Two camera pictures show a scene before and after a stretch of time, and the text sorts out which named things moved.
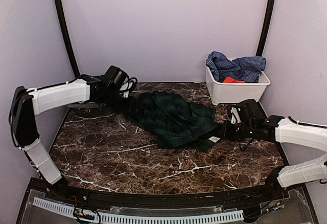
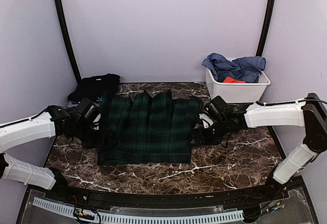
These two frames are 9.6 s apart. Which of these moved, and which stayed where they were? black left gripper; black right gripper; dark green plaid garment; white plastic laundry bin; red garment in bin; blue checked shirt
Moved: dark green plaid garment; black left gripper; black right gripper
Stayed: blue checked shirt; white plastic laundry bin; red garment in bin
